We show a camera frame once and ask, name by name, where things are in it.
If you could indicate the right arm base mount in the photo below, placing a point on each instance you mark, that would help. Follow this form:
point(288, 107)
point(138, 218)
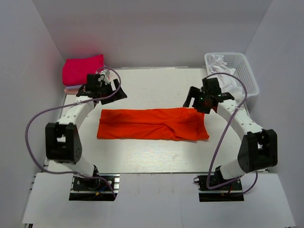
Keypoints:
point(232, 192)

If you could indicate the folded magenta t-shirt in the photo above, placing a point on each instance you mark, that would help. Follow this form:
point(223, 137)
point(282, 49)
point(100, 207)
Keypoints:
point(97, 61)

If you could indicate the crumpled white t-shirt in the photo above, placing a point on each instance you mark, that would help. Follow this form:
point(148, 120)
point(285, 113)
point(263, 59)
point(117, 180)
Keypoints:
point(229, 84)

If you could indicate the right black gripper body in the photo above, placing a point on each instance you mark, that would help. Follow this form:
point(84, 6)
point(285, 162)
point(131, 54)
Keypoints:
point(200, 104)

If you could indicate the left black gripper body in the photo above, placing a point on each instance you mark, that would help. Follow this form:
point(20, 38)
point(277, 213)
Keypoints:
point(106, 90)

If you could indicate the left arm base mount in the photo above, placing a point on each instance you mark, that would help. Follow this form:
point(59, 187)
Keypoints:
point(95, 190)

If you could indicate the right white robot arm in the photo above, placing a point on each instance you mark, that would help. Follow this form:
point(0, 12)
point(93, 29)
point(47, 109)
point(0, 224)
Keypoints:
point(258, 149)

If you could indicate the orange t-shirt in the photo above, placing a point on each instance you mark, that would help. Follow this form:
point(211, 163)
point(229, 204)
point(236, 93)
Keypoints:
point(175, 124)

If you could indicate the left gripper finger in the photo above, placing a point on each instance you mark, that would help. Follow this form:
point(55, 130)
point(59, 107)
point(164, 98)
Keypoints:
point(108, 100)
point(120, 94)

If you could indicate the folded pink t-shirt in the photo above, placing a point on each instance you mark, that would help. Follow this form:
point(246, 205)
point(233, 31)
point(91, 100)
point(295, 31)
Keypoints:
point(70, 90)

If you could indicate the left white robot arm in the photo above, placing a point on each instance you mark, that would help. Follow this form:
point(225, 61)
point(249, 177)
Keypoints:
point(63, 144)

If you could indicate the white plastic basket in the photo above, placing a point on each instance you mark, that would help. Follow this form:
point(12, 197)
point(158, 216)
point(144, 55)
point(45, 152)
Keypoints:
point(243, 75)

